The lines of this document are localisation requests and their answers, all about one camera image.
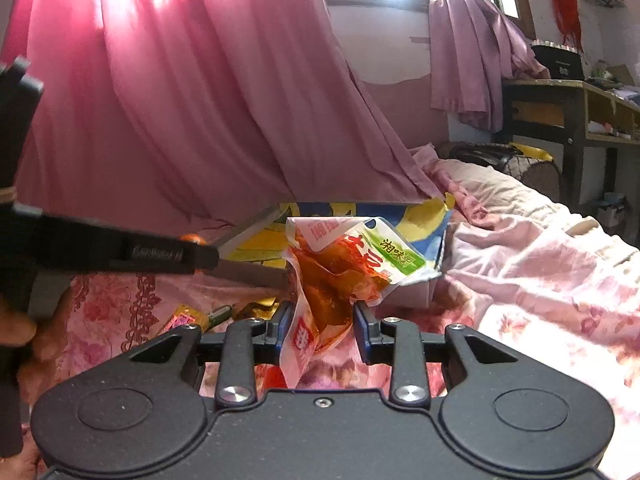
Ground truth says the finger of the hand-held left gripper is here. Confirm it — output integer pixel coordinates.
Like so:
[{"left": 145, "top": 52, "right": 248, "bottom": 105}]
[{"left": 190, "top": 244, "right": 219, "bottom": 274}]

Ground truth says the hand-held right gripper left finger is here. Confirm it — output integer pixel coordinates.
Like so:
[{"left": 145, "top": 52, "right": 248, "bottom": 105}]
[{"left": 127, "top": 301, "right": 297, "bottom": 407}]

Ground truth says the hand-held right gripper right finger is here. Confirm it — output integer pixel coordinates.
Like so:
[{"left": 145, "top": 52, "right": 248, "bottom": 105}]
[{"left": 351, "top": 301, "right": 521, "bottom": 407}]

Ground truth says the gold snack packet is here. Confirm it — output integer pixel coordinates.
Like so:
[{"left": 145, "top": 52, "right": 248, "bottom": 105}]
[{"left": 235, "top": 297, "right": 281, "bottom": 321}]

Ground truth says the rice cracker snack packet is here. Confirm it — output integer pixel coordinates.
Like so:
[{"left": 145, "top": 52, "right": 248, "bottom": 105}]
[{"left": 155, "top": 304, "right": 208, "bottom": 336}]

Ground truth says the orange snack packet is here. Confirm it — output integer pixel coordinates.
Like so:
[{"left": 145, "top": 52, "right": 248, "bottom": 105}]
[{"left": 279, "top": 216, "right": 442, "bottom": 391}]

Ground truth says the cardboard box with yellow-blue lining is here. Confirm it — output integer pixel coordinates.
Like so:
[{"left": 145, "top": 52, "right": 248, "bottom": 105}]
[{"left": 217, "top": 200, "right": 456, "bottom": 308}]

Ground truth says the person's left hand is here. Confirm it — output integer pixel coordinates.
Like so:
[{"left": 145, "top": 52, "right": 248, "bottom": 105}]
[{"left": 0, "top": 304, "right": 38, "bottom": 347}]

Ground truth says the large pink curtain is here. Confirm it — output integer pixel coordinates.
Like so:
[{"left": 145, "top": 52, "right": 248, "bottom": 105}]
[{"left": 0, "top": 0, "right": 441, "bottom": 241}]

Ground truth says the pink floral blanket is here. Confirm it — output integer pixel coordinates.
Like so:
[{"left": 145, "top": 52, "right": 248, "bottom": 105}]
[{"left": 0, "top": 157, "right": 640, "bottom": 480}]

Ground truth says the cream bed sheet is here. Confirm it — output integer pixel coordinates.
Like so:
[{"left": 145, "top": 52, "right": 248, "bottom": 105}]
[{"left": 450, "top": 160, "right": 596, "bottom": 231}]

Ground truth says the patterned handbag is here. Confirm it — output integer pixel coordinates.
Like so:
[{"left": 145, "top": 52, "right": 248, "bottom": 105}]
[{"left": 440, "top": 141, "right": 563, "bottom": 196}]

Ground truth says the yellow bag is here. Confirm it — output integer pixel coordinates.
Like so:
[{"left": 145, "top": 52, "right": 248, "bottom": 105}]
[{"left": 507, "top": 142, "right": 553, "bottom": 162}]

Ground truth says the small white box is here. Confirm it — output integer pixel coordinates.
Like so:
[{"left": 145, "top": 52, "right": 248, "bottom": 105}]
[{"left": 595, "top": 192, "right": 628, "bottom": 228}]

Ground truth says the lilac curtain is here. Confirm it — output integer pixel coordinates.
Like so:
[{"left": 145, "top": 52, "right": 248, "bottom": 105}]
[{"left": 429, "top": 0, "right": 551, "bottom": 133}]

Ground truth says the black box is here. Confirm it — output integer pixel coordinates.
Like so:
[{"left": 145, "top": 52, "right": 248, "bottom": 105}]
[{"left": 530, "top": 40, "right": 585, "bottom": 81}]

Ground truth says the pile of desk clutter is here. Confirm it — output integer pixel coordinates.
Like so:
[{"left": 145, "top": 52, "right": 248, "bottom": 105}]
[{"left": 585, "top": 60, "right": 640, "bottom": 96}]

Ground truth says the red hanging decoration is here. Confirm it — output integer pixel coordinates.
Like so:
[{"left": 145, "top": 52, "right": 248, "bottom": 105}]
[{"left": 542, "top": 0, "right": 583, "bottom": 51}]

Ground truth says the wooden desk with black frame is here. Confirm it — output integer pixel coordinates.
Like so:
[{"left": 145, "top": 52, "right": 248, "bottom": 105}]
[{"left": 500, "top": 77, "right": 640, "bottom": 206}]

